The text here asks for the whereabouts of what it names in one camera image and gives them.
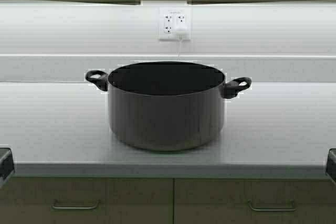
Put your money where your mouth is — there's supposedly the right beige drawer front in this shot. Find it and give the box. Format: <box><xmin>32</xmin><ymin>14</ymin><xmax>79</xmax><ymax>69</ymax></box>
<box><xmin>174</xmin><ymin>179</ymin><xmax>335</xmax><ymax>223</ymax></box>

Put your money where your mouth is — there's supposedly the beige drawer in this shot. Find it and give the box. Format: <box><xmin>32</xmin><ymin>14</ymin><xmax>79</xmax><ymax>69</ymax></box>
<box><xmin>1</xmin><ymin>177</ymin><xmax>173</xmax><ymax>223</ymax></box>
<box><xmin>174</xmin><ymin>179</ymin><xmax>335</xmax><ymax>223</ymax></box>

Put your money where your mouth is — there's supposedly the left beige drawer front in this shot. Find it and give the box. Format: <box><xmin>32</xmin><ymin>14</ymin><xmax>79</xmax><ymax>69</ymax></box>
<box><xmin>1</xmin><ymin>177</ymin><xmax>173</xmax><ymax>223</ymax></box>

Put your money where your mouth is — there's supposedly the grey pot with black handles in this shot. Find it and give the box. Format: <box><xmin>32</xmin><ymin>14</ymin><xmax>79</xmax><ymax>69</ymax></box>
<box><xmin>85</xmin><ymin>61</ymin><xmax>251</xmax><ymax>152</ymax></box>

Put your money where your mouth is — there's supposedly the drawer metal handle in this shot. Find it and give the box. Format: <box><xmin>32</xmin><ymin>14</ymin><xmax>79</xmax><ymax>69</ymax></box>
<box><xmin>247</xmin><ymin>200</ymin><xmax>297</xmax><ymax>213</ymax></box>
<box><xmin>51</xmin><ymin>200</ymin><xmax>101</xmax><ymax>211</ymax></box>

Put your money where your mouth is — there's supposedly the white plug adapter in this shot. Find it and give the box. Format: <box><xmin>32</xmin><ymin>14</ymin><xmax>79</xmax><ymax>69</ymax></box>
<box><xmin>175</xmin><ymin>23</ymin><xmax>188</xmax><ymax>40</ymax></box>

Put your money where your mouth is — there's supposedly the white wall outlet plate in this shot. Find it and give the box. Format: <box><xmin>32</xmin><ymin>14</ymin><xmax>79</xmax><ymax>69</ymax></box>
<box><xmin>158</xmin><ymin>6</ymin><xmax>192</xmax><ymax>41</ymax></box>

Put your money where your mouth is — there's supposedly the left drawer metal handle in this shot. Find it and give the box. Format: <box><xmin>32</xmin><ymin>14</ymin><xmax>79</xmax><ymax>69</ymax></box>
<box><xmin>51</xmin><ymin>200</ymin><xmax>101</xmax><ymax>211</ymax></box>

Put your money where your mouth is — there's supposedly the right drawer metal handle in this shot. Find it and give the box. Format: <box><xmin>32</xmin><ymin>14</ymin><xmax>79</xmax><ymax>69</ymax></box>
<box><xmin>247</xmin><ymin>200</ymin><xmax>297</xmax><ymax>213</ymax></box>

